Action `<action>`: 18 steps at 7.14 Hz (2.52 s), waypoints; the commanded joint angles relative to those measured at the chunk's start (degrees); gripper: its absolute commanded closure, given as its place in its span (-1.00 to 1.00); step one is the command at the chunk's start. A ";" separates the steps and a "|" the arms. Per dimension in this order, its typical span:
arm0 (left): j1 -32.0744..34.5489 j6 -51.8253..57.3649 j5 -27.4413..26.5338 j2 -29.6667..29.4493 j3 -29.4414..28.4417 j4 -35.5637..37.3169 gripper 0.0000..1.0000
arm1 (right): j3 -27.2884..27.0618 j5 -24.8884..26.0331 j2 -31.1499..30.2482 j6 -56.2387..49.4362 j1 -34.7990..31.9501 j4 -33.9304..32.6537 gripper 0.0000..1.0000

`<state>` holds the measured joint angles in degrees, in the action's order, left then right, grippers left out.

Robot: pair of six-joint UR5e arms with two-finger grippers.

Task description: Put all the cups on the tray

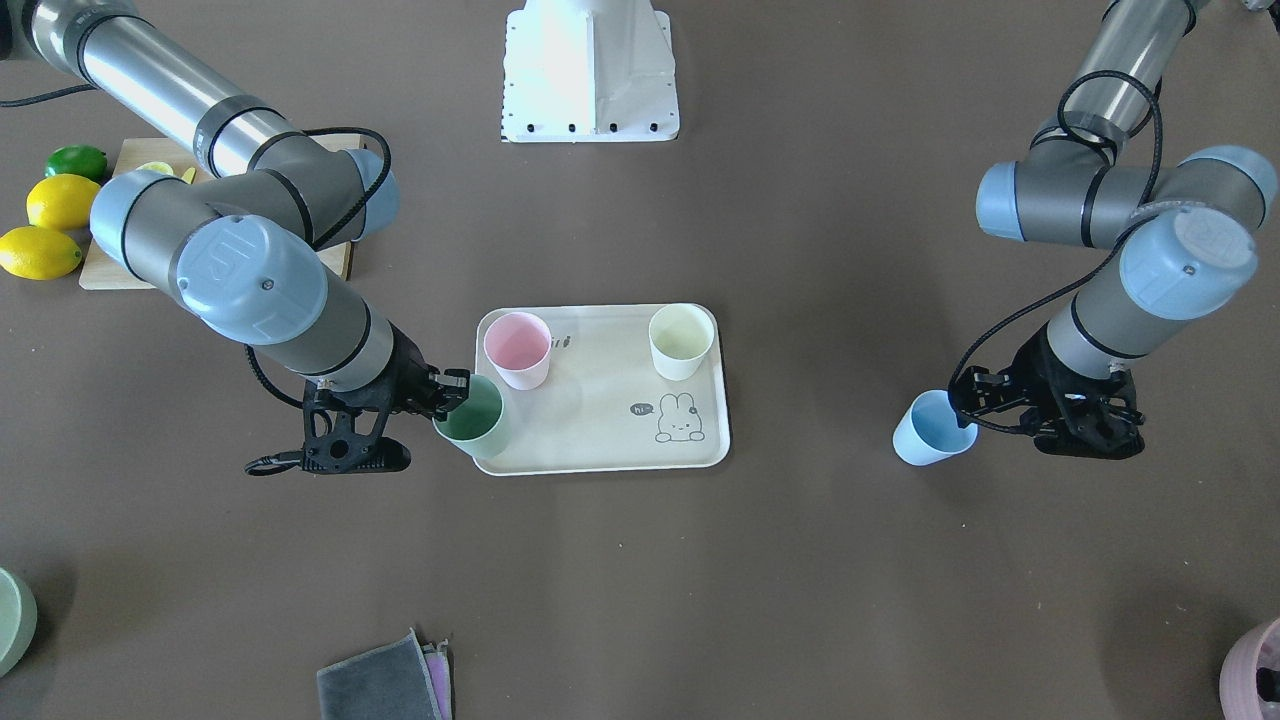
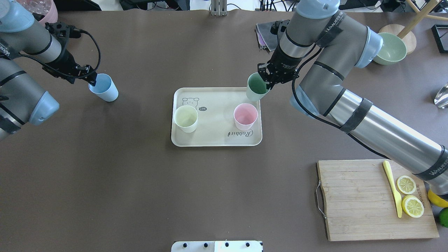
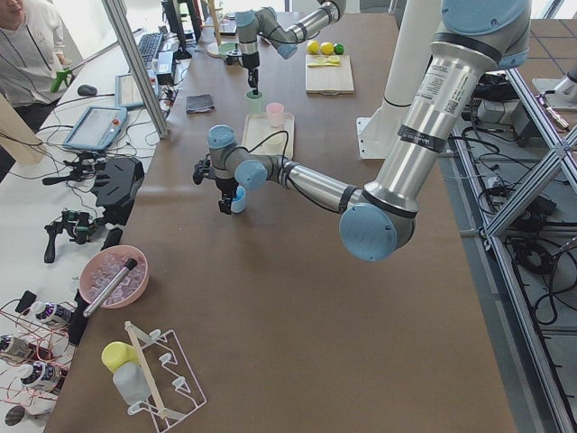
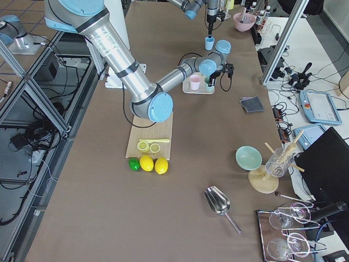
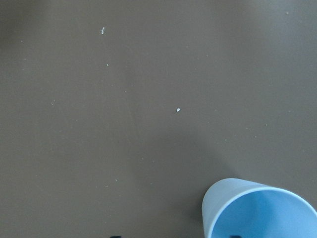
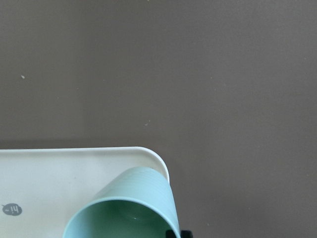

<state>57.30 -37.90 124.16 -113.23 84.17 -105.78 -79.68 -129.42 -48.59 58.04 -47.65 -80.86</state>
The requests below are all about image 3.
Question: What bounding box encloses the blue teach pendant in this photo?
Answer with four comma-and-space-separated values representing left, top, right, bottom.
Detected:
114, 69, 160, 110
62, 106, 128, 152

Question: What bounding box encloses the whole yellow lemon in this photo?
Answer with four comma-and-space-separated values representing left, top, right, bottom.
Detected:
307, 40, 320, 55
319, 41, 334, 55

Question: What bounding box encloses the white wire rack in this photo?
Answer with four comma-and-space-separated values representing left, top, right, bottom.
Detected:
124, 321, 207, 432

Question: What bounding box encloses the aluminium frame post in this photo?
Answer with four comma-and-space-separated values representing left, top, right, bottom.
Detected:
102, 0, 169, 139

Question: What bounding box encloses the cream white plastic cup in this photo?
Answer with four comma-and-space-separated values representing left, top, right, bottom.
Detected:
262, 134, 286, 154

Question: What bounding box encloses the pink plastic cup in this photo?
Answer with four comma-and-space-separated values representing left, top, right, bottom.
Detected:
266, 102, 285, 128

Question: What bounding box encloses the wooden cup stand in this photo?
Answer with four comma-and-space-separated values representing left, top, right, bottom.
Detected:
204, 0, 234, 59

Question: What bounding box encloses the black monitor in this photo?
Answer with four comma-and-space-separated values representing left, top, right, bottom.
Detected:
160, 0, 202, 60

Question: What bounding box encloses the green plastic cup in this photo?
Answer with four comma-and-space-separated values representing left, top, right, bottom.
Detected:
245, 90, 264, 115

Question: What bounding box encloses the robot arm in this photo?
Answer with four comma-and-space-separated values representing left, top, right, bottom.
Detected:
235, 0, 346, 95
192, 1, 531, 262

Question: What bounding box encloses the pink bowl with ice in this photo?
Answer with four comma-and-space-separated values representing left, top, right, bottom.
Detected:
79, 245, 150, 309

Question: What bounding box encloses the yellow capped bottle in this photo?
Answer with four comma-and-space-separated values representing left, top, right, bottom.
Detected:
101, 341, 151, 405

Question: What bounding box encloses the cream rabbit serving tray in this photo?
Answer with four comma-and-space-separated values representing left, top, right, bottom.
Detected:
242, 113, 295, 160

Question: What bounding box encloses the green plastic bowl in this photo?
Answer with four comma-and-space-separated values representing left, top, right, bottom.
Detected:
218, 42, 242, 65

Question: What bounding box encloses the wooden cutting board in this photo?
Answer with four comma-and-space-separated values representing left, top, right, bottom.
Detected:
305, 54, 354, 95

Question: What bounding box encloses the light blue plastic cup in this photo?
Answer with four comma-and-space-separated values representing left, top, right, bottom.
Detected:
231, 185, 246, 214

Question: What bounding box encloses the yellow plastic knife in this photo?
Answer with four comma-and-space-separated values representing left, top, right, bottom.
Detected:
307, 62, 341, 68

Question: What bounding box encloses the person in white hoodie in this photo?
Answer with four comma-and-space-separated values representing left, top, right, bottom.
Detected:
1, 0, 65, 132

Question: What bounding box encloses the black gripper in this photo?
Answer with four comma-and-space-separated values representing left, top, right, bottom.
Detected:
224, 49, 261, 95
192, 153, 239, 215

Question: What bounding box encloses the grey folded cloth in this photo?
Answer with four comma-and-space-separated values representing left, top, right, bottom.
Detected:
186, 94, 215, 114

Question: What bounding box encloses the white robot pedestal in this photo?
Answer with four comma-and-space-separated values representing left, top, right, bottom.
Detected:
357, 0, 441, 160

